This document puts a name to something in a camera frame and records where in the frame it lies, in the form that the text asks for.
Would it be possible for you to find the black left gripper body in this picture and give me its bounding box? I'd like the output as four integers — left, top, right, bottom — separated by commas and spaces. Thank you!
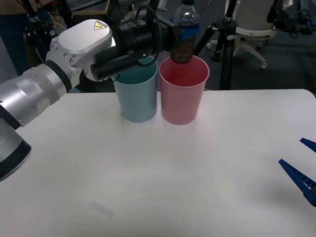
158, 19, 185, 53

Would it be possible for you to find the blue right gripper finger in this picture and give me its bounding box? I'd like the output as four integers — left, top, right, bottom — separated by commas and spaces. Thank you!
278, 158, 316, 207
300, 137, 316, 153

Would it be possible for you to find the clear bottle with dark label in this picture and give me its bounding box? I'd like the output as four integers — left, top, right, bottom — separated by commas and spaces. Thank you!
169, 0, 200, 64

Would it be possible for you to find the black tripod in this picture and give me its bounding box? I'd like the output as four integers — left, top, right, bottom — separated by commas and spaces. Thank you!
192, 0, 238, 91

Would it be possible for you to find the white office chair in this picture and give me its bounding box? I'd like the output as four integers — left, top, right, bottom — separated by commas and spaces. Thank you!
234, 0, 274, 70

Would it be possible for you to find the pink plastic bin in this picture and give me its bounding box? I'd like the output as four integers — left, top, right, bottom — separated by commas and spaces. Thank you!
158, 54, 210, 125

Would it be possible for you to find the pale blue plastic bin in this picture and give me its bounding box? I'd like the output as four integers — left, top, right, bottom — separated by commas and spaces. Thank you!
112, 55, 158, 123

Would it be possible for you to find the desk with wooden edge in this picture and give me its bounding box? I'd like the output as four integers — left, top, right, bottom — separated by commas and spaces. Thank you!
66, 0, 111, 16

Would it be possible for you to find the person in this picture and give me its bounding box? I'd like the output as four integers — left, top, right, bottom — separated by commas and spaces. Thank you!
0, 0, 38, 77

